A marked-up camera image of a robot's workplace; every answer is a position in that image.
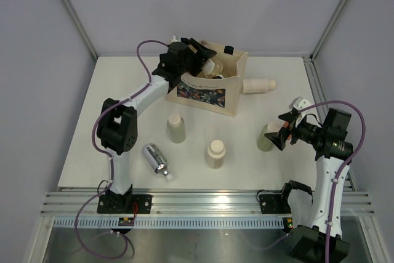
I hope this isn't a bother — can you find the white slotted cable duct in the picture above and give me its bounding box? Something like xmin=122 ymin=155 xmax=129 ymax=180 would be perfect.
xmin=52 ymin=216 xmax=286 ymax=229

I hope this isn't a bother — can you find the orange navy spray bottle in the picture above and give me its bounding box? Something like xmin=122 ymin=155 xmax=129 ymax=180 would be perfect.
xmin=283 ymin=121 xmax=292 ymax=140

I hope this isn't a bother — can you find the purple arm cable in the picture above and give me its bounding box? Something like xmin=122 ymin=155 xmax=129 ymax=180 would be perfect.
xmin=73 ymin=39 xmax=170 ymax=260
xmin=251 ymin=100 xmax=366 ymax=263

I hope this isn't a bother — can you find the right aluminium frame post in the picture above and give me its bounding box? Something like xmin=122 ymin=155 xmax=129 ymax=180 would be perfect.
xmin=310 ymin=0 xmax=350 ymax=62

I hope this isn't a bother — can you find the aluminium frame post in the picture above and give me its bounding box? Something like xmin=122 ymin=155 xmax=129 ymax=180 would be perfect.
xmin=60 ymin=0 xmax=99 ymax=62
xmin=310 ymin=0 xmax=350 ymax=62

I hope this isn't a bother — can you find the silver metallic bottle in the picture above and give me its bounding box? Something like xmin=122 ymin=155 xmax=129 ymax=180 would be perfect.
xmin=142 ymin=143 xmax=174 ymax=181

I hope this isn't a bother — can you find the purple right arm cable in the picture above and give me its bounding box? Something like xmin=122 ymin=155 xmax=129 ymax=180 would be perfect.
xmin=251 ymin=100 xmax=366 ymax=263

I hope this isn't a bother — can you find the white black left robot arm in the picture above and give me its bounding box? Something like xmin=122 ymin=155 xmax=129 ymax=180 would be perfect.
xmin=92 ymin=38 xmax=217 ymax=214

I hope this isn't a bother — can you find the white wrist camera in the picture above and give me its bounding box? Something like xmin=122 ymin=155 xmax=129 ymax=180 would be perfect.
xmin=168 ymin=35 xmax=182 ymax=46
xmin=289 ymin=97 xmax=312 ymax=119

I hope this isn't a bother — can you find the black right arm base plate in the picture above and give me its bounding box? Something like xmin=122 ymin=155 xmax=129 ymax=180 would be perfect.
xmin=257 ymin=193 xmax=287 ymax=214

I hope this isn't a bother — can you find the floral canvas tote bag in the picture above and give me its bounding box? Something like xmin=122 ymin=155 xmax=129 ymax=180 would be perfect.
xmin=166 ymin=41 xmax=248 ymax=117

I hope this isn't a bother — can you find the green bottle white cap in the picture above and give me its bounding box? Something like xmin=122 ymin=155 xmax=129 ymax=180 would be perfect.
xmin=257 ymin=121 xmax=282 ymax=152
xmin=167 ymin=114 xmax=186 ymax=144

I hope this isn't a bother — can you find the left aluminium frame post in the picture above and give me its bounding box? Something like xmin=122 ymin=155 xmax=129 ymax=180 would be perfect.
xmin=60 ymin=0 xmax=99 ymax=62

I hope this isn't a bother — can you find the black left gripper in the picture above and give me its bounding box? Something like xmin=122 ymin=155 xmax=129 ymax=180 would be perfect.
xmin=177 ymin=38 xmax=215 ymax=76

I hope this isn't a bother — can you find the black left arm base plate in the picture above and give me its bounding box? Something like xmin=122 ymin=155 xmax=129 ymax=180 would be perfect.
xmin=97 ymin=194 xmax=152 ymax=214

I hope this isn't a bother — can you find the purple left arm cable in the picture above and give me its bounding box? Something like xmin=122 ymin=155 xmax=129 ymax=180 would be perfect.
xmin=73 ymin=39 xmax=170 ymax=260

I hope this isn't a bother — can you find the white lotion bottle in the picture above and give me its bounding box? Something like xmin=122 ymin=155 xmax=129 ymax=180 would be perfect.
xmin=241 ymin=78 xmax=276 ymax=94

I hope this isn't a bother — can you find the aluminium mounting rail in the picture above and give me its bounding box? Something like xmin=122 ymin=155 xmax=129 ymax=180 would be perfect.
xmin=41 ymin=190 xmax=374 ymax=217

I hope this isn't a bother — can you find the cream bottle white cap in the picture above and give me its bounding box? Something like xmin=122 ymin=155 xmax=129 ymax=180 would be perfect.
xmin=206 ymin=140 xmax=226 ymax=169

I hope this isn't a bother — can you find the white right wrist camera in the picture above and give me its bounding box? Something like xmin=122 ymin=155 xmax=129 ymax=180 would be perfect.
xmin=289 ymin=97 xmax=312 ymax=119

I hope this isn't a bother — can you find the clear square perfume bottle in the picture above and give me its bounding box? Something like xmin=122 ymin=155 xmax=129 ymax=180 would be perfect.
xmin=202 ymin=59 xmax=224 ymax=78

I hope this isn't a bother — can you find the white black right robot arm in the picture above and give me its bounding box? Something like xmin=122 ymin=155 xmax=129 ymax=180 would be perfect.
xmin=266 ymin=108 xmax=353 ymax=262

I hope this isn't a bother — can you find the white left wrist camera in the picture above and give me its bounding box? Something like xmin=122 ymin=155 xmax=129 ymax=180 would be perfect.
xmin=168 ymin=35 xmax=182 ymax=46

